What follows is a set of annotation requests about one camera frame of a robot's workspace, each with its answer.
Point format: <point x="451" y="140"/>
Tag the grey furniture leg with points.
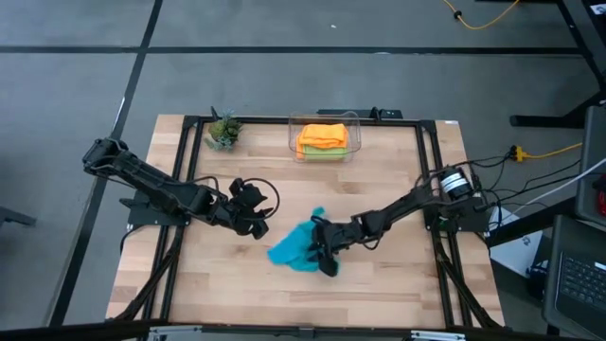
<point x="14" y="217"/>

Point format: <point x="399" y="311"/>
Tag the black desk frame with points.
<point x="544" y="120"/>

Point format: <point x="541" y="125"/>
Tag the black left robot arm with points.
<point x="156" y="187"/>

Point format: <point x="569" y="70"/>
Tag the clear plastic bin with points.
<point x="355" y="137"/>

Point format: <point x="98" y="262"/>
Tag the grey equipment case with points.
<point x="592" y="142"/>

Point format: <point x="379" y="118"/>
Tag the white printed box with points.
<point x="516" y="246"/>

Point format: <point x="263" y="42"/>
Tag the silver metal bracket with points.
<point x="175" y="331"/>
<point x="438" y="335"/>

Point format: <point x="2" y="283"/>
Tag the dark grey laptop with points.
<point x="582" y="284"/>

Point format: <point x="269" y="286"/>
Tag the black power box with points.
<point x="388" y="113"/>

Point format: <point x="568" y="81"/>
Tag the green microfiber towel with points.
<point x="326" y="153"/>

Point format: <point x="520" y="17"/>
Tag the orange microfiber towel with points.
<point x="324" y="135"/>
<point x="299" y="150"/>

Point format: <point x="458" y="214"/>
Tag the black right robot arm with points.
<point x="407" y="203"/>

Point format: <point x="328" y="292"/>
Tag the small potted succulent plant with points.
<point x="223" y="132"/>

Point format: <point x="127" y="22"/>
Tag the teal microfiber towel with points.
<point x="293" y="248"/>

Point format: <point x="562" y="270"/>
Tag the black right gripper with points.
<point x="336" y="237"/>

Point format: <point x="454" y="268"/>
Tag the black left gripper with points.
<point x="244" y="213"/>

